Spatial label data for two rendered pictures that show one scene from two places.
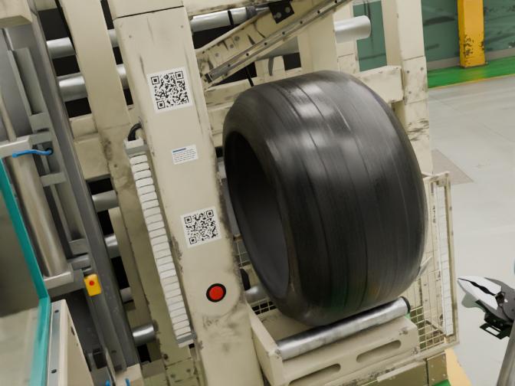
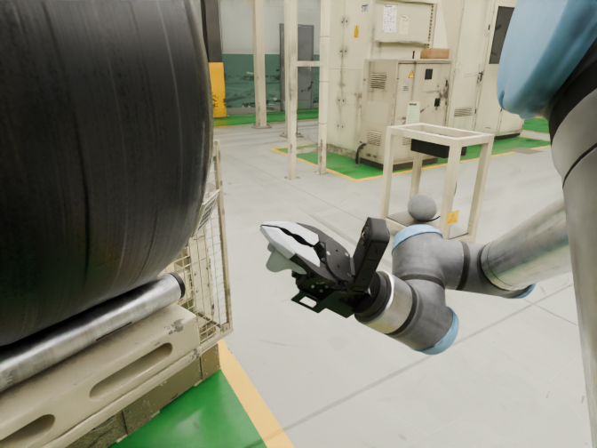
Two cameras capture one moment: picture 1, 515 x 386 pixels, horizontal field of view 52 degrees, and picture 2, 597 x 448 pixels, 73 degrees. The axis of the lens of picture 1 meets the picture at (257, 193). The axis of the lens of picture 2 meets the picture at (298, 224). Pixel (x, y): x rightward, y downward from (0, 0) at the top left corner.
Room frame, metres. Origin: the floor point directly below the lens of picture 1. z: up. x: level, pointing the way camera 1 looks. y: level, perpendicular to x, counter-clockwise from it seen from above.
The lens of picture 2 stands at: (0.56, -0.14, 1.22)
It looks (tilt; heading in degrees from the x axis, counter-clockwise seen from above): 22 degrees down; 324
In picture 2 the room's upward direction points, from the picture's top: straight up
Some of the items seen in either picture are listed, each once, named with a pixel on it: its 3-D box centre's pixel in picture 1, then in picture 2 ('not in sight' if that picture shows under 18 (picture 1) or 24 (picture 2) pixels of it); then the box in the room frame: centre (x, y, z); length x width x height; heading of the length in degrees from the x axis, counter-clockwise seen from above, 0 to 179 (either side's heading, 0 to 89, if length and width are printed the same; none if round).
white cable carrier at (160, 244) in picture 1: (162, 245); not in sight; (1.04, 0.22, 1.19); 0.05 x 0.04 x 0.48; 16
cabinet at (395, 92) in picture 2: not in sight; (403, 113); (3.93, -4.17, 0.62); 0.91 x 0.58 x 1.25; 85
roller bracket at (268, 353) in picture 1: (250, 324); not in sight; (1.14, 0.08, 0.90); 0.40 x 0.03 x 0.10; 16
